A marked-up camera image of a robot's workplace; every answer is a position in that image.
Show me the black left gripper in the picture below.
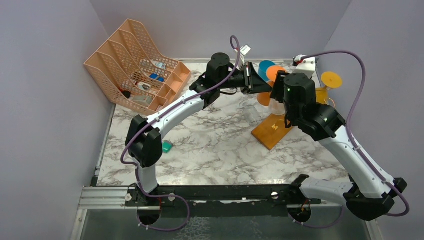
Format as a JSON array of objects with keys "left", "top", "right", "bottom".
[{"left": 218, "top": 62, "right": 272, "bottom": 95}]

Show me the orange plastic wine glass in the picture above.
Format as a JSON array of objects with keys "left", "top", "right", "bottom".
[{"left": 256, "top": 65, "right": 287, "bottom": 107}]

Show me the blue plastic wine glass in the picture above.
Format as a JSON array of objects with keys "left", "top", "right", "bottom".
[{"left": 257, "top": 60, "right": 276, "bottom": 82}]

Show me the clear tumbler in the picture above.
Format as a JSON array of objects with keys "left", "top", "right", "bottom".
[
  {"left": 268, "top": 98, "right": 286, "bottom": 116},
  {"left": 239, "top": 100, "right": 261, "bottom": 126}
]

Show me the wooden rack base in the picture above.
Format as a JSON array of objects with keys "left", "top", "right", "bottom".
[{"left": 251, "top": 114, "right": 292, "bottom": 151}]

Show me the yellow plastic wine glass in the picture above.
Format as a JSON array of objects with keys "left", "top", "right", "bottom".
[{"left": 315, "top": 71, "right": 343, "bottom": 105}]

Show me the gold wire glass rack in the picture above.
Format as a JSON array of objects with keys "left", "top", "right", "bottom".
[{"left": 324, "top": 86, "right": 336, "bottom": 108}]

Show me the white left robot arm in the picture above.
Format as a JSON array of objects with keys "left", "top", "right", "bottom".
[{"left": 124, "top": 52, "right": 272, "bottom": 206}]

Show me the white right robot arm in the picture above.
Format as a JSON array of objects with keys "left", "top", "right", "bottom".
[{"left": 270, "top": 70, "right": 407, "bottom": 221}]

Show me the blue item in organizer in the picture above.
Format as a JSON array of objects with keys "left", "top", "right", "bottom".
[{"left": 149, "top": 73, "right": 165, "bottom": 83}]

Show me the grey box in organizer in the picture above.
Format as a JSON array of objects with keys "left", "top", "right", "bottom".
[{"left": 132, "top": 95, "right": 153, "bottom": 108}]

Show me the green small box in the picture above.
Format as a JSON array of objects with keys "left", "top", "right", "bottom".
[{"left": 162, "top": 140, "right": 174, "bottom": 154}]

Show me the peach plastic file organizer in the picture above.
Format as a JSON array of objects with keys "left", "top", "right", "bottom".
[{"left": 84, "top": 19, "right": 192, "bottom": 116}]

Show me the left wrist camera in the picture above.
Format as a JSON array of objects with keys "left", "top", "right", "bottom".
[{"left": 234, "top": 44, "right": 251, "bottom": 69}]

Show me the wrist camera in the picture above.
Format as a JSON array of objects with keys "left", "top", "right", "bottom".
[
  {"left": 292, "top": 55, "right": 316, "bottom": 79},
  {"left": 234, "top": 44, "right": 251, "bottom": 69}
]

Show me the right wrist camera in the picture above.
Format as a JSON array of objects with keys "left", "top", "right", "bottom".
[{"left": 292, "top": 55, "right": 316, "bottom": 79}]

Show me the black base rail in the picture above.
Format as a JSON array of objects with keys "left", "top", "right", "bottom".
[{"left": 124, "top": 184, "right": 322, "bottom": 219}]

